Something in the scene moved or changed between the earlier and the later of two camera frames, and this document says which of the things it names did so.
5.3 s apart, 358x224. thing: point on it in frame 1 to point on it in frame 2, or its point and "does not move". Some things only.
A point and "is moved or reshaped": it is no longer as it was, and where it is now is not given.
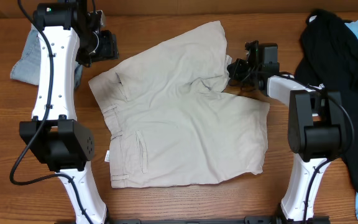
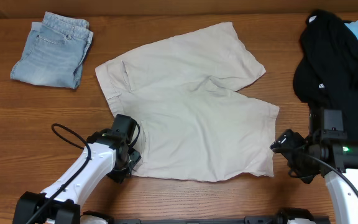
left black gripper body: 107,48 to 124,167
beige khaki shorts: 169,122 is moved or reshaped
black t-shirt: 333,54 does not move
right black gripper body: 243,73 to 301,163
